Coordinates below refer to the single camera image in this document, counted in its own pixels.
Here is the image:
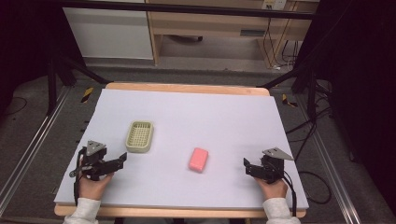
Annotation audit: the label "white cabinet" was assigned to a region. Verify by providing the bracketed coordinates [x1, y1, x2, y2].
[62, 0, 154, 61]

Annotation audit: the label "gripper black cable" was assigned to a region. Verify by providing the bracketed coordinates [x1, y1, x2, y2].
[73, 147, 88, 207]
[274, 161, 299, 217]

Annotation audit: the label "person's right hand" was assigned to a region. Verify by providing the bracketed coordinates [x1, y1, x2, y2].
[254, 176, 290, 202]

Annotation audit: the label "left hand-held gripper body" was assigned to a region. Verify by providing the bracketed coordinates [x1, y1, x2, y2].
[69, 140, 108, 182]

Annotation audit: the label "black metal stand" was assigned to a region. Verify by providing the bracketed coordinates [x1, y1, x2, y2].
[256, 46, 335, 120]
[46, 52, 113, 117]

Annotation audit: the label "yellow black floor tape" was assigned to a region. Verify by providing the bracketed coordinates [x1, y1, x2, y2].
[281, 93, 299, 108]
[80, 86, 94, 104]

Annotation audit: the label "metal floor rail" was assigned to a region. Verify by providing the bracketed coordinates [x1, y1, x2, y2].
[295, 92, 362, 224]
[0, 86, 73, 216]

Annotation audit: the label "beige slotted soap dish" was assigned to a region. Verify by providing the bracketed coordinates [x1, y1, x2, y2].
[124, 119, 155, 154]

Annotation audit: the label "wooden desk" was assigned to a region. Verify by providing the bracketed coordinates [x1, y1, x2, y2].
[145, 0, 316, 68]

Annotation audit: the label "black floor cable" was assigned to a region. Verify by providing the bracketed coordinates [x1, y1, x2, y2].
[284, 78, 335, 205]

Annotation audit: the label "pink soap bar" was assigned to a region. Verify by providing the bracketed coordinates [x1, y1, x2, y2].
[188, 147, 209, 174]

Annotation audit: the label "hanging desk cables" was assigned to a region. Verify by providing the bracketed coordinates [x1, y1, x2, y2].
[262, 17, 302, 70]

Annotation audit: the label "wooden table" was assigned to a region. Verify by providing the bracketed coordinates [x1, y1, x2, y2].
[53, 81, 308, 219]

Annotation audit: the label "person's left hand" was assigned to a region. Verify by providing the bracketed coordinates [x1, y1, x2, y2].
[78, 155, 115, 201]

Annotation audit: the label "black frame crossbar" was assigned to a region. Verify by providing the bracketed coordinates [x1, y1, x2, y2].
[58, 0, 316, 21]

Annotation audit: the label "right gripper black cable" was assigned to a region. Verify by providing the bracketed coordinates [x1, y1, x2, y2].
[274, 161, 299, 217]

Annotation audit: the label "white table mat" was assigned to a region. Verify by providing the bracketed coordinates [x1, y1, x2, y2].
[53, 88, 310, 210]

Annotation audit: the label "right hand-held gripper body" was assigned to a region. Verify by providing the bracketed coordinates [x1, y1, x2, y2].
[261, 147, 295, 185]

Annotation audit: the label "white power strip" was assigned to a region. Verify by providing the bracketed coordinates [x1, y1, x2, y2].
[261, 0, 288, 11]

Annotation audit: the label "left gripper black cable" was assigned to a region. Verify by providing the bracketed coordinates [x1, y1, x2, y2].
[73, 147, 88, 207]

